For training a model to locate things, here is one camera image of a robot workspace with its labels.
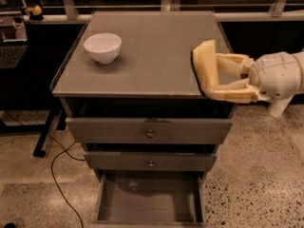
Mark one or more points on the open laptop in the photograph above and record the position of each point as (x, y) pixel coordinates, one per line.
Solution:
(13, 38)

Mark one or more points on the white ceramic bowl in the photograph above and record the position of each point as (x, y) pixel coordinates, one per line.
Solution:
(104, 48)

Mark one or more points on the grey middle drawer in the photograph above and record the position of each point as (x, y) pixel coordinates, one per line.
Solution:
(149, 161)

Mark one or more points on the grey bottom drawer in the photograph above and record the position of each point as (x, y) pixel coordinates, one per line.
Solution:
(142, 199)

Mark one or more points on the yellow black tape dispenser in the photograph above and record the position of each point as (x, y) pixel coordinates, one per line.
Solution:
(34, 12)

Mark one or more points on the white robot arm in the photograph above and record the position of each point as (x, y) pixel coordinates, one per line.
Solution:
(270, 78)

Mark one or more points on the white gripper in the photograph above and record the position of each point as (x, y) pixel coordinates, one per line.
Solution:
(275, 75)

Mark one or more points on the grey top drawer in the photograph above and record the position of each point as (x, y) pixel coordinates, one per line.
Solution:
(149, 131)

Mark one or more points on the white pipe post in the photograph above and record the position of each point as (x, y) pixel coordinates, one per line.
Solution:
(278, 105)

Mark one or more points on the grey drawer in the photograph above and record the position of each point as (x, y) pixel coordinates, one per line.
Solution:
(149, 161)
(142, 199)
(149, 131)

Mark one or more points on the black desk frame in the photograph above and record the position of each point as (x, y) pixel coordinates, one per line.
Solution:
(41, 128)

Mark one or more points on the metal window railing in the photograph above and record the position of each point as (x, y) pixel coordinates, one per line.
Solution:
(224, 10)

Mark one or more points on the grey drawer cabinet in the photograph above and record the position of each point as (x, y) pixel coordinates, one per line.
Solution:
(152, 77)

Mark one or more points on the yellow sponge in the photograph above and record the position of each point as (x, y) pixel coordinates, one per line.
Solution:
(205, 65)

